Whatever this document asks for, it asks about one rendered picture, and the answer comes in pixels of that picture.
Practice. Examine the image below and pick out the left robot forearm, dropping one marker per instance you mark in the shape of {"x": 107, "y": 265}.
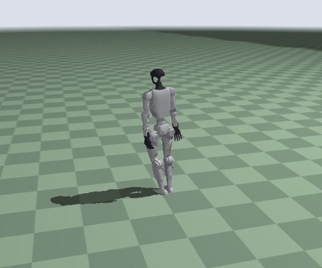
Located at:
{"x": 145, "y": 124}

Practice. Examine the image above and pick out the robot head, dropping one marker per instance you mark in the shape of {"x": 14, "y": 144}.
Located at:
{"x": 157, "y": 73}

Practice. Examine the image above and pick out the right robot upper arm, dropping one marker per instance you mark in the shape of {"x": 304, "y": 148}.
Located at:
{"x": 173, "y": 100}

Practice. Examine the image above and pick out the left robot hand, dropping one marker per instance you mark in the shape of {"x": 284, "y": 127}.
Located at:
{"x": 147, "y": 141}

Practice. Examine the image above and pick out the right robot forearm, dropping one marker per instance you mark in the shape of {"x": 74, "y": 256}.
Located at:
{"x": 174, "y": 117}

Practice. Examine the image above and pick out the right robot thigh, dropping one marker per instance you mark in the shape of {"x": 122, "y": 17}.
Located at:
{"x": 167, "y": 143}

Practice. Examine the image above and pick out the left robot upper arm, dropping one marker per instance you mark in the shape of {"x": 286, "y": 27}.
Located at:
{"x": 147, "y": 96}

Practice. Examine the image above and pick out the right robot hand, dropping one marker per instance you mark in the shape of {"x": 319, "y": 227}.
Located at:
{"x": 177, "y": 132}

